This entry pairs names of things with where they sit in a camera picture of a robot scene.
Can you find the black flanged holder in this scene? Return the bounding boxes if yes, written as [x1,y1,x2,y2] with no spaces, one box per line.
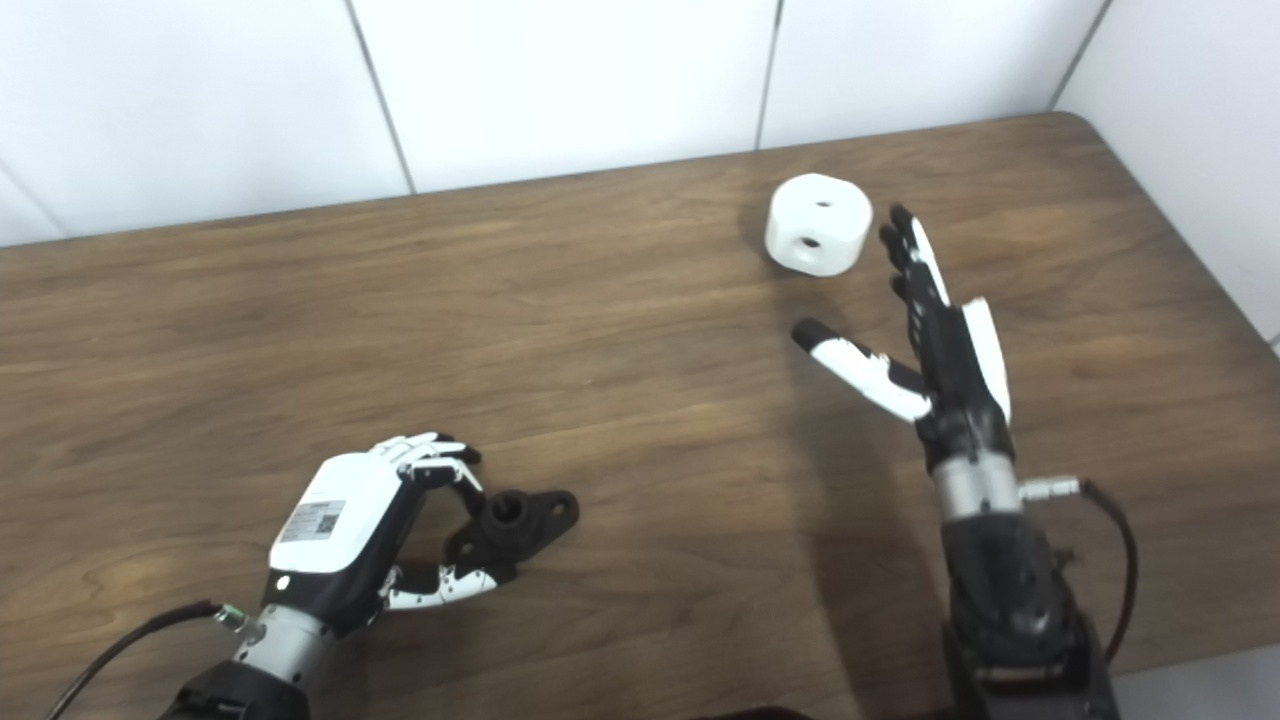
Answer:
[445,488,581,586]

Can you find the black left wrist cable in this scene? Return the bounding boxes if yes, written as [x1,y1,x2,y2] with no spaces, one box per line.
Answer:
[45,600,246,720]

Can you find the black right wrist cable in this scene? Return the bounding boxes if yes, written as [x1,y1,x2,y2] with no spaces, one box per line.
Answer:
[1020,477,1141,666]

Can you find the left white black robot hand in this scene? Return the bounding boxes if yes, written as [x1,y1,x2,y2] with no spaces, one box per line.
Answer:
[262,432,521,636]

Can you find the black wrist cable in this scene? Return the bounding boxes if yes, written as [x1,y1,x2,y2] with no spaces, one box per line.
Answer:
[45,600,246,720]
[1020,477,1141,666]

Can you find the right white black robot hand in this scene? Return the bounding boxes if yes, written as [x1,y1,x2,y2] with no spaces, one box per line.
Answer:
[792,205,1016,471]

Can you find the round white plastic piece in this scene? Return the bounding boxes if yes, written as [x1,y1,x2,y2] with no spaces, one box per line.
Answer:
[765,173,874,278]

